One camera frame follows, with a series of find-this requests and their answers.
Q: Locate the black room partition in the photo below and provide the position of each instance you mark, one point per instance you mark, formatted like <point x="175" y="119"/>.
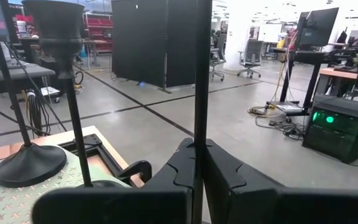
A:
<point x="141" y="40"/>

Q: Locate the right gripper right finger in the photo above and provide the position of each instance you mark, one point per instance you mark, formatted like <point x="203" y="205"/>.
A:
<point x="259" y="205"/>

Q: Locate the wooden background table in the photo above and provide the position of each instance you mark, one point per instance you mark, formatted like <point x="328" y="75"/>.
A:
<point x="346" y="75"/>

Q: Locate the grey office chair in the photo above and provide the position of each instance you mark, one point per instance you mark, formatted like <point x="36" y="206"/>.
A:
<point x="252" y="54"/>
<point x="217" y="59"/>

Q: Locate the tall black candlestick holder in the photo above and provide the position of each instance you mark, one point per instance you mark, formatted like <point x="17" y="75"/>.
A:
<point x="30" y="168"/>

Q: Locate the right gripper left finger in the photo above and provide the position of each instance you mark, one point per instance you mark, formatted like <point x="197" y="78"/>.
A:
<point x="120" y="205"/>

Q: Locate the black monitor on stand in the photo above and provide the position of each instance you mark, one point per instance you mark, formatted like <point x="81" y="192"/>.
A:
<point x="317" y="28"/>

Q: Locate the medium black candlestick holder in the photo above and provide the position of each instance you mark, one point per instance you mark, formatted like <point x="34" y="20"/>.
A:
<point x="202" y="77"/>

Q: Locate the red storage shelving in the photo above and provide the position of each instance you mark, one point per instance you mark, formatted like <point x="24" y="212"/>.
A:
<point x="99" y="25"/>

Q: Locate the green perforated metal riser table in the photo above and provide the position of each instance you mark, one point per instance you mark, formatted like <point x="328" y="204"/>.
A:
<point x="5" y="205"/>

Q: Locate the short black candlestick holder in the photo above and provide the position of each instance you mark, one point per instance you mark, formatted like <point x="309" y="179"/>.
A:
<point x="57" y="31"/>

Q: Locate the black computer case green light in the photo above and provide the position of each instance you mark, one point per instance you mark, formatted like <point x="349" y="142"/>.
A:
<point x="337" y="137"/>

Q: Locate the grey desk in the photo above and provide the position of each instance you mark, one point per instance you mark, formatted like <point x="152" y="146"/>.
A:
<point x="11" y="74"/>

